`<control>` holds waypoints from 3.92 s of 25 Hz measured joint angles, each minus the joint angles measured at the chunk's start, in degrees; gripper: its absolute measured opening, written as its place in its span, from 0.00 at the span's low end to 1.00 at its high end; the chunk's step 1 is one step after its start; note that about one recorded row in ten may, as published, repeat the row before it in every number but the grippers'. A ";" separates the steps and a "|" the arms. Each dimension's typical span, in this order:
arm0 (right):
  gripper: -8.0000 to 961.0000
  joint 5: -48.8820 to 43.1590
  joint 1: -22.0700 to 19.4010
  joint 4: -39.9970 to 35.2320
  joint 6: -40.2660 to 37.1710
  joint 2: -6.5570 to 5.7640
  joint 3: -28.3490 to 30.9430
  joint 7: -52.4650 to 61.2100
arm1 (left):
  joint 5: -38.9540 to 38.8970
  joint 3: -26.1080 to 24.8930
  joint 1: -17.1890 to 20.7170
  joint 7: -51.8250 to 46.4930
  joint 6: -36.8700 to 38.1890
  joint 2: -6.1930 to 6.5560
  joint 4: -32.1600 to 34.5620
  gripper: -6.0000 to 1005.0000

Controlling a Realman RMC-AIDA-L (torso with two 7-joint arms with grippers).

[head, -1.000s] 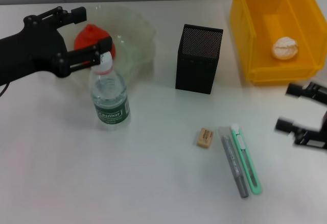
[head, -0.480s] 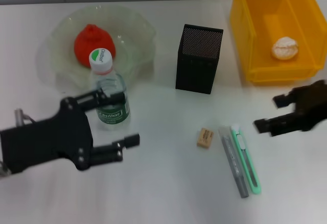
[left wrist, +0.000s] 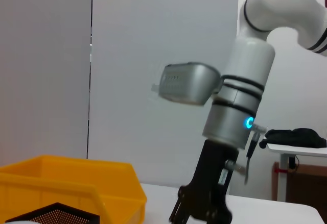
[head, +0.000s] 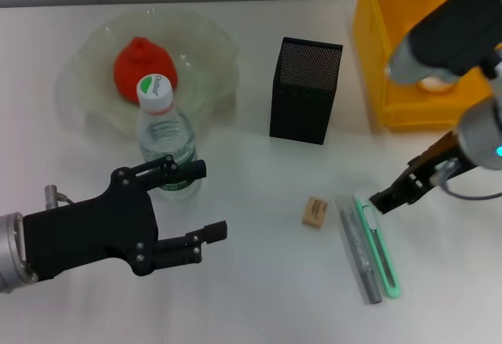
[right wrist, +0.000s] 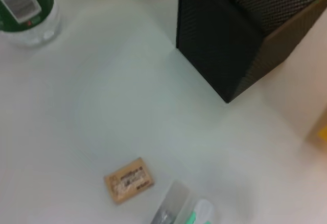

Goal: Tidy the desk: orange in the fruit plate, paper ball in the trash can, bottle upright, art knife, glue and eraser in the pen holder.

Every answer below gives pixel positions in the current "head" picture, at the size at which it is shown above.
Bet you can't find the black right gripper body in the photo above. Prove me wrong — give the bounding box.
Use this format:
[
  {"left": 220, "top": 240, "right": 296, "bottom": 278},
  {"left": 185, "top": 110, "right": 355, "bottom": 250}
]
[{"left": 403, "top": 131, "right": 478, "bottom": 204}]

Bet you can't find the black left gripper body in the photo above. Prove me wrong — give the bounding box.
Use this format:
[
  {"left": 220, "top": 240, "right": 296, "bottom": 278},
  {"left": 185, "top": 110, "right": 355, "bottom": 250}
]
[{"left": 22, "top": 166, "right": 160, "bottom": 282}]

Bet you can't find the clear water bottle green label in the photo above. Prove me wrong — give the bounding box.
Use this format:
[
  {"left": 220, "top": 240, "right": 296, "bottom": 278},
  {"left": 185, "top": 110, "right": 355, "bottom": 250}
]
[{"left": 136, "top": 73, "right": 203, "bottom": 200}]

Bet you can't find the mint green utility knife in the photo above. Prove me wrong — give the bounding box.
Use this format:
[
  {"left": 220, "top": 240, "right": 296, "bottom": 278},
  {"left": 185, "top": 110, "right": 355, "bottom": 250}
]
[{"left": 352, "top": 190, "right": 402, "bottom": 300}]

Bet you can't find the grey pen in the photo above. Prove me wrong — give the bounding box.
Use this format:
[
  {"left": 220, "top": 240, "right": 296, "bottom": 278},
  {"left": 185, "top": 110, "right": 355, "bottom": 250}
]
[{"left": 335, "top": 196, "right": 384, "bottom": 305}]

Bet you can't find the beige eraser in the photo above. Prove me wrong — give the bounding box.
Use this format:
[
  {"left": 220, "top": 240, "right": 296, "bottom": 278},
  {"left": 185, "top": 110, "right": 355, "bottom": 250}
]
[{"left": 301, "top": 196, "right": 329, "bottom": 228}]

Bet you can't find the white paper ball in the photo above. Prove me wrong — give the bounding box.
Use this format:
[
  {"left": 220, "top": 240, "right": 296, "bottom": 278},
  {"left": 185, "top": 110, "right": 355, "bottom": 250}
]
[{"left": 417, "top": 77, "right": 452, "bottom": 92}]

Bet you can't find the orange fruit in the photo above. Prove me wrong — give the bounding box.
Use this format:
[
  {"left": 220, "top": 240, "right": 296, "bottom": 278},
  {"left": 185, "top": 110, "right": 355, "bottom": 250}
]
[{"left": 113, "top": 37, "right": 178, "bottom": 105}]

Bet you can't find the green glass fruit plate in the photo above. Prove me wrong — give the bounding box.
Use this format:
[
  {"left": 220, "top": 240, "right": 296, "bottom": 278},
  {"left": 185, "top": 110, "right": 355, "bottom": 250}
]
[{"left": 58, "top": 9, "right": 241, "bottom": 133}]

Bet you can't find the black mesh pen holder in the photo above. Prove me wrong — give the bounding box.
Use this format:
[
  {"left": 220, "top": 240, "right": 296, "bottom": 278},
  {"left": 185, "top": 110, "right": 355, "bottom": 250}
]
[{"left": 269, "top": 37, "right": 344, "bottom": 146}]

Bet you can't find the yellow plastic bin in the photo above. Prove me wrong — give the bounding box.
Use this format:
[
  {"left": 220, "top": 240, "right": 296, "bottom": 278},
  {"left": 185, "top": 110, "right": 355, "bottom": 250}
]
[{"left": 352, "top": 0, "right": 502, "bottom": 132}]

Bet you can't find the right arm cable with connector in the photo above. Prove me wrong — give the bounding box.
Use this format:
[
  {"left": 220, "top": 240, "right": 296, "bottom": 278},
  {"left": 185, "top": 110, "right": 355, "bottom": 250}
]
[{"left": 431, "top": 159, "right": 502, "bottom": 201}]

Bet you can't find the arm cable with connector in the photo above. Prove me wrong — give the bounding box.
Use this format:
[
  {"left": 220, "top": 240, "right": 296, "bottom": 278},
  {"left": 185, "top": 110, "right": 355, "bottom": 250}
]
[
  {"left": 43, "top": 184, "right": 75, "bottom": 212},
  {"left": 431, "top": 159, "right": 502, "bottom": 201}
]

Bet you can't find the left arm cable with connector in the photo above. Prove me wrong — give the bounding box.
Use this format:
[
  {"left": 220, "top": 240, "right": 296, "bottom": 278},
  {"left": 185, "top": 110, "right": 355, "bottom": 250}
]
[{"left": 43, "top": 184, "right": 75, "bottom": 212}]

